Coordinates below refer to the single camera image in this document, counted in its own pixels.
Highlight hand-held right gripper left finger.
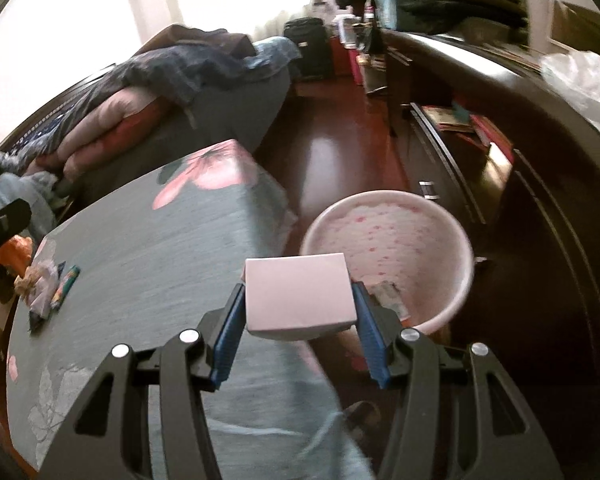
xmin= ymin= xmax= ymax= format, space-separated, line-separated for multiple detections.
xmin=37 ymin=282 xmax=247 ymax=480

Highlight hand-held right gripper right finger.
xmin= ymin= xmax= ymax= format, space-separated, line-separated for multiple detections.
xmin=351 ymin=281 xmax=566 ymax=480

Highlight small pink box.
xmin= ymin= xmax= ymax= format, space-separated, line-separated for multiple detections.
xmin=243 ymin=253 xmax=359 ymax=341

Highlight pink dotted waste bin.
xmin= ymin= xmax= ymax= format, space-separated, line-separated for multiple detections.
xmin=300 ymin=190 xmax=476 ymax=337

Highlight light blue fleece garment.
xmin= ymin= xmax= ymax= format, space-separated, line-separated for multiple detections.
xmin=0 ymin=170 xmax=58 ymax=243

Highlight crumpled snack wrapper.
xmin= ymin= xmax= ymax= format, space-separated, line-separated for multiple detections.
xmin=14 ymin=260 xmax=63 ymax=311

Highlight small tube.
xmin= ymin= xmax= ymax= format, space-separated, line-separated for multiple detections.
xmin=50 ymin=266 xmax=82 ymax=311

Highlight star print pillow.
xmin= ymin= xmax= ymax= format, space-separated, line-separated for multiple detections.
xmin=5 ymin=110 xmax=76 ymax=157

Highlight floral grey tablecloth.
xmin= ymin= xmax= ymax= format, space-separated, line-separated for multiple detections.
xmin=2 ymin=140 xmax=376 ymax=480

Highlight pink and blue quilt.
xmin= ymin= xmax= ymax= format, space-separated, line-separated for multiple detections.
xmin=30 ymin=25 xmax=301 ymax=181

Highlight dark wooden dresser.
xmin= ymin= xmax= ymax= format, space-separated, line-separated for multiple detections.
xmin=380 ymin=29 xmax=600 ymax=480

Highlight dark wooden bed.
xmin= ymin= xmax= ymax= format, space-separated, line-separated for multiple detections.
xmin=0 ymin=25 xmax=302 ymax=207

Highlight books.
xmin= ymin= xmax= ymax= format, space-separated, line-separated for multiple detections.
xmin=422 ymin=104 xmax=482 ymax=134

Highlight red container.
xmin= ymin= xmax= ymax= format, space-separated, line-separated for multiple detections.
xmin=347 ymin=47 xmax=369 ymax=86

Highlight black suitcase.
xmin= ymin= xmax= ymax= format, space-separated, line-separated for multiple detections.
xmin=283 ymin=17 xmax=334 ymax=81

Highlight clear plastic container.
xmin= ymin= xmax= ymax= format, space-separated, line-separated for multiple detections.
xmin=332 ymin=12 xmax=361 ymax=49

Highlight sheer window curtain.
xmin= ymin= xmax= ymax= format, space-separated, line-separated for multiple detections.
xmin=250 ymin=2 xmax=323 ymax=41

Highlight white plastic bag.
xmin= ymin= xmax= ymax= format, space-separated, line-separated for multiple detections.
xmin=540 ymin=50 xmax=600 ymax=142

